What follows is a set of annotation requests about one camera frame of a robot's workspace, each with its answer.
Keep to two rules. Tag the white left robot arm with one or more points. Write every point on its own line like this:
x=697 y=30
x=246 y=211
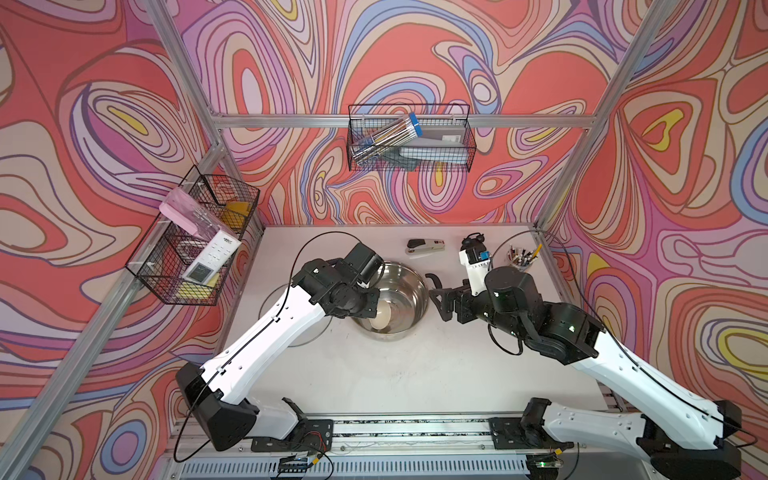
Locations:
x=218 y=393

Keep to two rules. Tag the yellow object in basket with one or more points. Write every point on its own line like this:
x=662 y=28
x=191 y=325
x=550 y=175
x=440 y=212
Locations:
x=235 y=214

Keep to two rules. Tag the pack of pencils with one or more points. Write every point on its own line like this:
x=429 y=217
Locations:
x=376 y=142

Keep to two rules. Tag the black wire basket back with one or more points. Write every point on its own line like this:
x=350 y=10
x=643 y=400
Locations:
x=366 y=116

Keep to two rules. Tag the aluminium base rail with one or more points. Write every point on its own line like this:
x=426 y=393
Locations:
x=418 y=446

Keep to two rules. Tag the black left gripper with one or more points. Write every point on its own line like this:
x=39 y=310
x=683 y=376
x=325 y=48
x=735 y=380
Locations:
x=370 y=309

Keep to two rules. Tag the black wire basket left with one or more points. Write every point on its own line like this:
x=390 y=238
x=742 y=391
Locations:
x=166 y=251

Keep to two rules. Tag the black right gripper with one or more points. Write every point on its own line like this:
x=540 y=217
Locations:
x=449 y=296

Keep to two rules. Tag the pink case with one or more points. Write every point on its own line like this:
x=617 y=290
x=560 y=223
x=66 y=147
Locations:
x=189 y=215

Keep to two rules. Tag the glass pot lid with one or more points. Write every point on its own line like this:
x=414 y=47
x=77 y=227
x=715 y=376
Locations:
x=274 y=301

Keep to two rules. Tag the grey black stapler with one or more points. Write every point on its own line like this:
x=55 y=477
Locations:
x=420 y=247

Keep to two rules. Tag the black wire basket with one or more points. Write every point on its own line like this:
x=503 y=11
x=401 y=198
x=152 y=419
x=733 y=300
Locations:
x=366 y=116
x=166 y=251

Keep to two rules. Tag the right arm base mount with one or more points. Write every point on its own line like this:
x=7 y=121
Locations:
x=525 y=431

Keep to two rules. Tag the beige plastic ladle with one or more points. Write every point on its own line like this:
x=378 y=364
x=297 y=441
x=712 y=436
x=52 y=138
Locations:
x=383 y=316

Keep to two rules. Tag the white box in basket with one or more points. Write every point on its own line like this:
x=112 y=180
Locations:
x=444 y=144

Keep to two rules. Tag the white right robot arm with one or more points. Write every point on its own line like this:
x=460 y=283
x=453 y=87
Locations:
x=678 y=433

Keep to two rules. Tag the black alarm clock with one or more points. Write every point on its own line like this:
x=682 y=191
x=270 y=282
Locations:
x=475 y=237

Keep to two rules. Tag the white calculator device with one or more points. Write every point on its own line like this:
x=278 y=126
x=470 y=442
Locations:
x=212 y=258

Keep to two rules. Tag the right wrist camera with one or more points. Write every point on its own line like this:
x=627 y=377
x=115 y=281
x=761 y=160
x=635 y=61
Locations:
x=475 y=258

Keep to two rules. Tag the stainless steel pot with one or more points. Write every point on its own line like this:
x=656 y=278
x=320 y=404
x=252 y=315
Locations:
x=408 y=294

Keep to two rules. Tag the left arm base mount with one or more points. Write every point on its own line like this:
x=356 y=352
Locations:
x=300 y=432

